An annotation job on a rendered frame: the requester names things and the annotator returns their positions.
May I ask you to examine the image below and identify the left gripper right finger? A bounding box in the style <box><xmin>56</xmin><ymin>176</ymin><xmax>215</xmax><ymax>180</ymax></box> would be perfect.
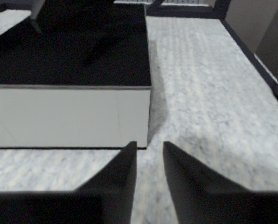
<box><xmin>163</xmin><ymin>141</ymin><xmax>278</xmax><ymax>224</ymax></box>

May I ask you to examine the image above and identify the dark grey block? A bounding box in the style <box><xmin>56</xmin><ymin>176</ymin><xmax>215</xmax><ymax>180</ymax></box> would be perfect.
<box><xmin>273</xmin><ymin>84</ymin><xmax>278</xmax><ymax>96</ymax></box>

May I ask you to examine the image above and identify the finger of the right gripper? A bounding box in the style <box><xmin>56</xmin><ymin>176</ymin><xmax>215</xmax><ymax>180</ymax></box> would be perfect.
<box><xmin>30</xmin><ymin>0</ymin><xmax>104</xmax><ymax>33</ymax></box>

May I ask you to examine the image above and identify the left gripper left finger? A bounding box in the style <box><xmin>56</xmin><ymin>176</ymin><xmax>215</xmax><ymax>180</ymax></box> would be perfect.
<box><xmin>0</xmin><ymin>141</ymin><xmax>137</xmax><ymax>224</ymax></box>

